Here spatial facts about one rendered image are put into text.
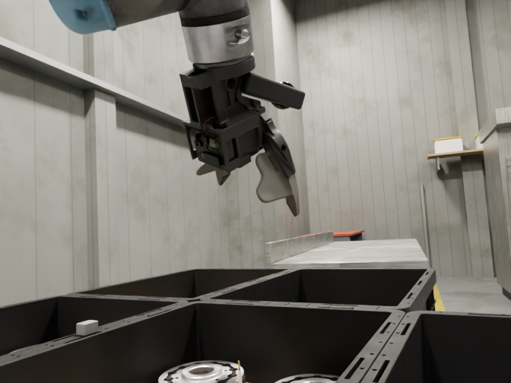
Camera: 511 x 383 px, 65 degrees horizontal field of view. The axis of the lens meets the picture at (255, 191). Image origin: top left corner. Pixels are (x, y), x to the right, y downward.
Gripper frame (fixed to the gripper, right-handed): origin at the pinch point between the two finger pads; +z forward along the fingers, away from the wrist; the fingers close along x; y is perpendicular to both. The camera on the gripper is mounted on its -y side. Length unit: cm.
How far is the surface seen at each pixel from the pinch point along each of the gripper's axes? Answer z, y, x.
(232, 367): 13.4, 16.1, 8.2
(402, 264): 91, -90, -20
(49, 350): -1.3, 31.2, 2.7
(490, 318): 4.6, -1.1, 30.5
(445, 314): 5.3, 0.4, 26.9
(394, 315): 5.1, 3.8, 22.8
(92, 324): 1.2, 26.6, 0.4
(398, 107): 257, -620, -294
